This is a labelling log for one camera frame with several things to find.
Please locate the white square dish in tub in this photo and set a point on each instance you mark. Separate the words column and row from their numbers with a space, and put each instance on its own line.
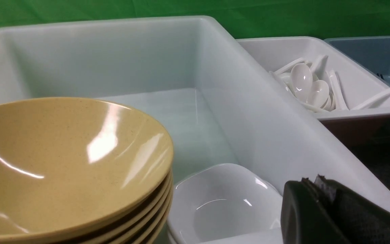
column 223, row 202

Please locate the white spoon front right bin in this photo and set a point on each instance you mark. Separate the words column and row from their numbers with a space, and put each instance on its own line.
column 372, row 100

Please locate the top stacked tan bowl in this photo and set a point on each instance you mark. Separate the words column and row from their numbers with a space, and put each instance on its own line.
column 99, row 236

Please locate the green backdrop cloth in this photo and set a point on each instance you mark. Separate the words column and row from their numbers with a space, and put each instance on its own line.
column 241, row 18

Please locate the bottom stacked tan bowl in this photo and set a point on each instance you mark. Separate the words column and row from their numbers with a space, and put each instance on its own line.
column 149, row 239

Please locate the stacked tan bowl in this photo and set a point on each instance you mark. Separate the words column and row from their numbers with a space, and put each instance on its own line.
column 146, row 229
column 149, row 239
column 130, row 232
column 99, row 236

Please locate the tan noodle bowl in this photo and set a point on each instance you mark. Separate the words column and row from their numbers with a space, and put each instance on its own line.
column 71, row 165

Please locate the blue-grey plastic chopstick bin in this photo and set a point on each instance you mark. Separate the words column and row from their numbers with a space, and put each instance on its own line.
column 372, row 54

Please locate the white spoon centre of bin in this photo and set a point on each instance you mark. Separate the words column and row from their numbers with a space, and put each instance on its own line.
column 301, row 79

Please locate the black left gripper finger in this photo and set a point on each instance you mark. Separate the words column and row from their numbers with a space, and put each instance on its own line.
column 327, row 212

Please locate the large translucent white tub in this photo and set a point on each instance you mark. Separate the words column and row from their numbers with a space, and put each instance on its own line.
column 219, row 105

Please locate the white plastic spoon bin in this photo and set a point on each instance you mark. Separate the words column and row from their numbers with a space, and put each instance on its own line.
column 278, row 55

